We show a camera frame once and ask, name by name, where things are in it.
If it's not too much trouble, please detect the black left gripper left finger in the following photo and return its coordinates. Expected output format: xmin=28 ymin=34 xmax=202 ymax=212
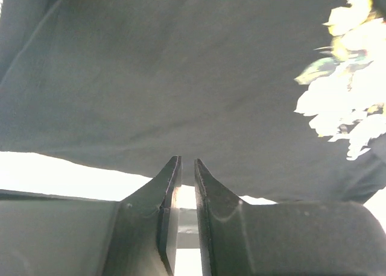
xmin=1 ymin=156 xmax=182 ymax=275

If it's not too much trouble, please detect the black floral print t-shirt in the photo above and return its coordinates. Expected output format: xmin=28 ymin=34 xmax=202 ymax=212
xmin=1 ymin=0 xmax=385 ymax=202

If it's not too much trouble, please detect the floral patterned table mat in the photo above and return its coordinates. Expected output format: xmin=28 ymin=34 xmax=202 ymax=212
xmin=0 ymin=151 xmax=386 ymax=276

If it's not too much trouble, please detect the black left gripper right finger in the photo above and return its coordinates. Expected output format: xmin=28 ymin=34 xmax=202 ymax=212
xmin=195 ymin=159 xmax=385 ymax=275

